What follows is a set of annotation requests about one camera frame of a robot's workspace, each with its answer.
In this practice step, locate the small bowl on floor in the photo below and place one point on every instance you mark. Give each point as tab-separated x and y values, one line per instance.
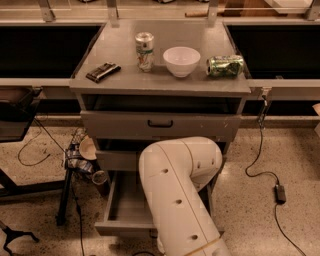
87	148

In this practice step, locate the black power adapter with cable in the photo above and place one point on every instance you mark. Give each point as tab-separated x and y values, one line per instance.
279	189

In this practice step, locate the black snack bar packet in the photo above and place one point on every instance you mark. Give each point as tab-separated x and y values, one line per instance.
101	72

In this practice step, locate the grey top drawer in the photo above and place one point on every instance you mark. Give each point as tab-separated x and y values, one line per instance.
162	117

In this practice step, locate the cup on floor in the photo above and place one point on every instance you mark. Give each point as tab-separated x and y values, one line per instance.
100	180

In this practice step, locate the white bowl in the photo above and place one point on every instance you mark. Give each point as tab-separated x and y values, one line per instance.
181	61

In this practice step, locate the dark bin at left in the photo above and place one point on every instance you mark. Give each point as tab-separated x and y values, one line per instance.
18	107

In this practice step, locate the grey bottom drawer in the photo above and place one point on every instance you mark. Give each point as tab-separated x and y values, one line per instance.
126	226

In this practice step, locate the upright white soda can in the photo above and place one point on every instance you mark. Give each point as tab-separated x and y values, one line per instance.
145	50

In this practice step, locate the green soda can lying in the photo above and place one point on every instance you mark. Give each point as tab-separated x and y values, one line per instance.
225	66

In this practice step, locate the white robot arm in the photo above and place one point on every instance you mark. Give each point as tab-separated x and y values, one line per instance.
172	173

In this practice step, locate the grey drawer cabinet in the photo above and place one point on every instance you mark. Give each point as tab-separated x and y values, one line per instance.
117	45

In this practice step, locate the black stand with legs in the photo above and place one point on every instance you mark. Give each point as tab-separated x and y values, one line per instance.
10	188

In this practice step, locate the black tripod foot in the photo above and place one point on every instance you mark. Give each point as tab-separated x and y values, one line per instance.
11	235

